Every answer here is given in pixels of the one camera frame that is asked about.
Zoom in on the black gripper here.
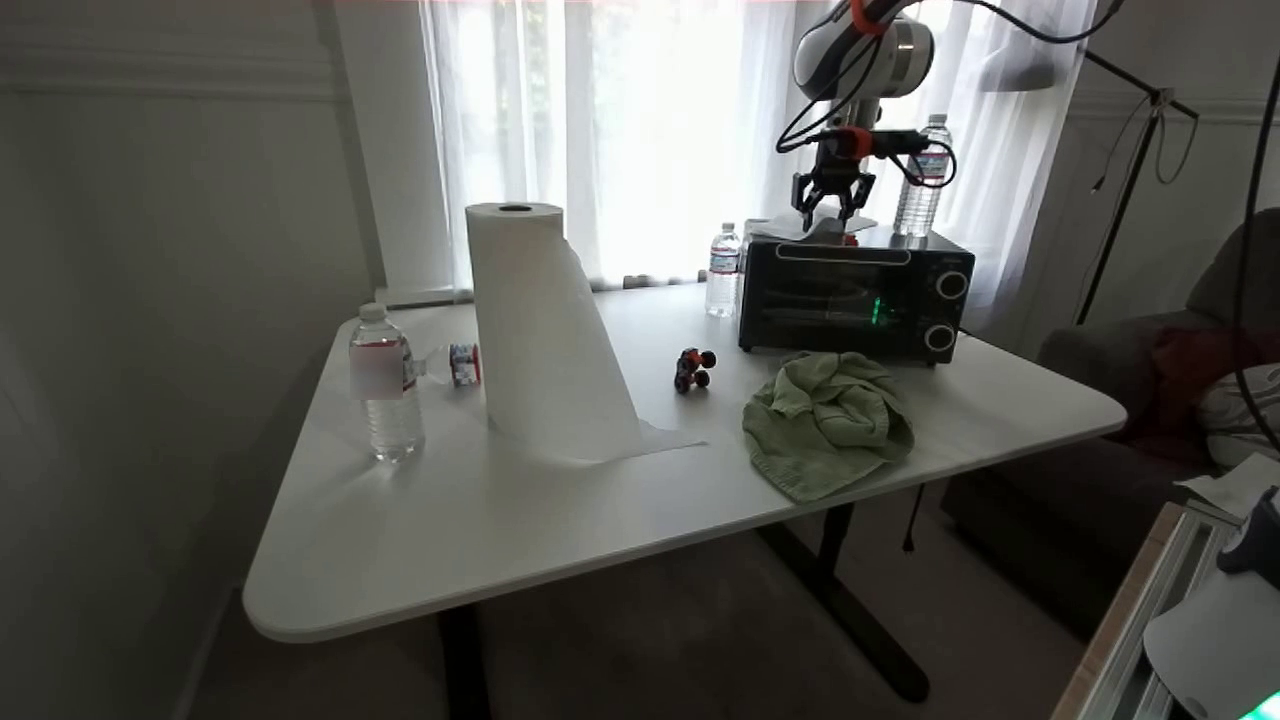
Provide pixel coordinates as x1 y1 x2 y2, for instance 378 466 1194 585
791 126 879 244

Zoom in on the black toaster oven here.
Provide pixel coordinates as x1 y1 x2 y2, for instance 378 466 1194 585
736 224 980 372

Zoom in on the white paper towel roll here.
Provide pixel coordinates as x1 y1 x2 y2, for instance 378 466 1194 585
459 195 712 472

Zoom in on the small clear water bottle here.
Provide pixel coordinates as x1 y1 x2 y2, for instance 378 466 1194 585
703 219 744 324

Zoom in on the white sheer curtain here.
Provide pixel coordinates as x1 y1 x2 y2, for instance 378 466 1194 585
421 0 1099 294

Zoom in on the red black toy car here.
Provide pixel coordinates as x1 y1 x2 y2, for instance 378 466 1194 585
674 344 720 399

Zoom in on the green cloth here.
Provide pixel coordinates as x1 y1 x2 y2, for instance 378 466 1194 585
739 349 921 507

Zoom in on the black lamp stand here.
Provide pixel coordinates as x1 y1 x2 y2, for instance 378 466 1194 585
1075 49 1205 331

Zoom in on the dark sofa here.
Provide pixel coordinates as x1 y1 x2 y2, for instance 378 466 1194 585
937 204 1280 642

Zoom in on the dark red cushion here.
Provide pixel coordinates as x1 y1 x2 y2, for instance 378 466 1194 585
1145 324 1262 444

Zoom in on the small printed mug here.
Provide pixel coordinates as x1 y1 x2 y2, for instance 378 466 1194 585
421 338 486 391

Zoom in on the black table base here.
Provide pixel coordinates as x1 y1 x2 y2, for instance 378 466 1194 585
435 495 937 720

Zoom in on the white pillow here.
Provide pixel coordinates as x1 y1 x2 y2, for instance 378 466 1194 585
1194 359 1280 472

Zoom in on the large red-label water bottle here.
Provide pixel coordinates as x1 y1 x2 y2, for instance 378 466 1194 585
348 299 428 472

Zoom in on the wooden desk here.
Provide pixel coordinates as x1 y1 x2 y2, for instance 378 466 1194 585
1049 495 1280 720

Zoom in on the dark grey device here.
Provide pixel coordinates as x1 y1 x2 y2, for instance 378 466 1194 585
1211 482 1280 586

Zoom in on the grey round plate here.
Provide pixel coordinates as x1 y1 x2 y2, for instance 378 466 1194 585
1139 566 1280 720

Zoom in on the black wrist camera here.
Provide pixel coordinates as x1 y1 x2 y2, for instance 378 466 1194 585
872 122 960 160

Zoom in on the aluminium frame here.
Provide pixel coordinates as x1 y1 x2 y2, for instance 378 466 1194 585
1097 510 1218 720

